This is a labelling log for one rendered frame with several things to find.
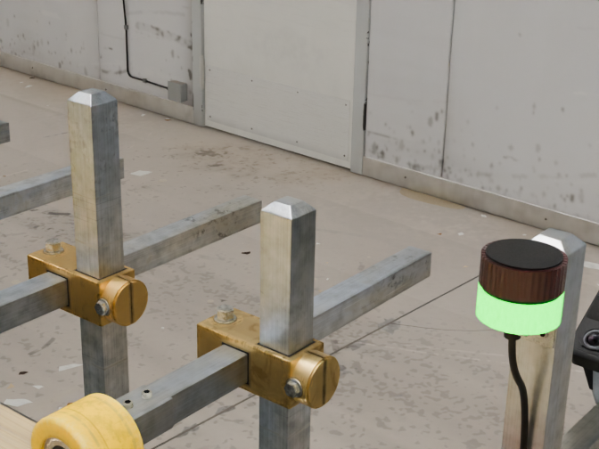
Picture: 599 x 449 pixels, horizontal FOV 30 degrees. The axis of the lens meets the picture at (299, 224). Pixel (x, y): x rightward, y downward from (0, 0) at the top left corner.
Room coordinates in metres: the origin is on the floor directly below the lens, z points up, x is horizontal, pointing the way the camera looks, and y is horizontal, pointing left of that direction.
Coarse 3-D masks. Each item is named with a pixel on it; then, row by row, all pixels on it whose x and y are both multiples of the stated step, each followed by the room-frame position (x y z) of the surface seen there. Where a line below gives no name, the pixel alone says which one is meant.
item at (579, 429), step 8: (592, 408) 0.99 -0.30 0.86; (584, 416) 0.97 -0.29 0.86; (592, 416) 0.97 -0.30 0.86; (576, 424) 0.96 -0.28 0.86; (584, 424) 0.96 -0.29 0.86; (592, 424) 0.96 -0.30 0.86; (568, 432) 0.94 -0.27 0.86; (576, 432) 0.94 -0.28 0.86; (584, 432) 0.94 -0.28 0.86; (592, 432) 0.94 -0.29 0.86; (568, 440) 0.93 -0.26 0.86; (576, 440) 0.93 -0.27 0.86; (584, 440) 0.93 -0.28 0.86; (592, 440) 0.93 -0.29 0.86; (568, 448) 0.92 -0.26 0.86; (576, 448) 0.92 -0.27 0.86; (584, 448) 0.92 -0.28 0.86; (592, 448) 0.92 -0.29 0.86
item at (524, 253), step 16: (512, 240) 0.74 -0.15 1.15; (528, 240) 0.74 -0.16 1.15; (496, 256) 0.71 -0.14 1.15; (512, 256) 0.71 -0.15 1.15; (528, 256) 0.71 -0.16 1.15; (544, 256) 0.71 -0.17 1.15; (560, 256) 0.71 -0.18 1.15; (528, 304) 0.69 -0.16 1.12; (512, 336) 0.71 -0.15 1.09; (528, 336) 0.74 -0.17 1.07; (544, 336) 0.73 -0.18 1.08; (512, 352) 0.71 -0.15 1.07; (512, 368) 0.72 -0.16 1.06; (528, 416) 0.73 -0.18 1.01
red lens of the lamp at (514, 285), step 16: (480, 256) 0.72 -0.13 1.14; (480, 272) 0.71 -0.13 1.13; (496, 272) 0.70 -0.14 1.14; (512, 272) 0.69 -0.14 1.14; (528, 272) 0.69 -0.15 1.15; (544, 272) 0.69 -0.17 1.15; (560, 272) 0.70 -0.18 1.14; (496, 288) 0.70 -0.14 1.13; (512, 288) 0.69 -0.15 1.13; (528, 288) 0.69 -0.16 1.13; (544, 288) 0.69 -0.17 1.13; (560, 288) 0.70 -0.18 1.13
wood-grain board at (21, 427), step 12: (0, 408) 0.90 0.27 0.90; (0, 420) 0.88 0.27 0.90; (12, 420) 0.88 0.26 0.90; (24, 420) 0.88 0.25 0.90; (0, 432) 0.86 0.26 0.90; (12, 432) 0.86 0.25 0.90; (24, 432) 0.86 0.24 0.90; (0, 444) 0.84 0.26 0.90; (12, 444) 0.84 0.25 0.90; (24, 444) 0.84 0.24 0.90
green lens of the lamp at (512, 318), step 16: (480, 288) 0.72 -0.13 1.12; (480, 304) 0.71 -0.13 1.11; (496, 304) 0.70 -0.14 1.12; (512, 304) 0.69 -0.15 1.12; (544, 304) 0.69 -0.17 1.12; (560, 304) 0.70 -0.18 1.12; (480, 320) 0.71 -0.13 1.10; (496, 320) 0.70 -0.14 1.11; (512, 320) 0.69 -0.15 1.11; (528, 320) 0.69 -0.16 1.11; (544, 320) 0.69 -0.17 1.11; (560, 320) 0.71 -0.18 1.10
